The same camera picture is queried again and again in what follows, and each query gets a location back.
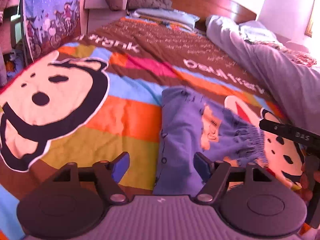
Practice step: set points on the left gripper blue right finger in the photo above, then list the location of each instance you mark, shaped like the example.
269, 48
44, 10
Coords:
214, 175

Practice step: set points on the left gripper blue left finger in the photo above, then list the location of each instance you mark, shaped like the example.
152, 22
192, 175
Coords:
107, 176

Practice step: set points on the blue patterned children's pants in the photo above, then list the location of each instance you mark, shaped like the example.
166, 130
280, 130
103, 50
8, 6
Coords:
193, 123

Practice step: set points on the person's right hand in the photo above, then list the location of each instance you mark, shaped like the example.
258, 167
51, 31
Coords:
305, 193

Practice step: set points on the grey lilac duvet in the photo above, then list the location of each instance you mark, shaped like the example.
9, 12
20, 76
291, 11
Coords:
294, 87

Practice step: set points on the colourful paul frank bedspread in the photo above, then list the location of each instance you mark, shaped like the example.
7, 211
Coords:
101, 95

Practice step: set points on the light blue pillow by window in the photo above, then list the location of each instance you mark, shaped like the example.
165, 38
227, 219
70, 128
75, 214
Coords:
256, 31

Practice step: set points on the grey bedside table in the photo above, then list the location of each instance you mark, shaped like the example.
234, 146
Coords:
99, 14

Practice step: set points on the wooden headboard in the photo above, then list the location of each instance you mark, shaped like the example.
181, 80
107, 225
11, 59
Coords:
205, 8

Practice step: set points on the blue dotted wardrobe curtain right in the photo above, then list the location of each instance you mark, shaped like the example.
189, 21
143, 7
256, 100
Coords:
48, 24

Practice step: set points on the picture frame on wall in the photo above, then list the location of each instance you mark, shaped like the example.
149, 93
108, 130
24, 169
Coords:
308, 31

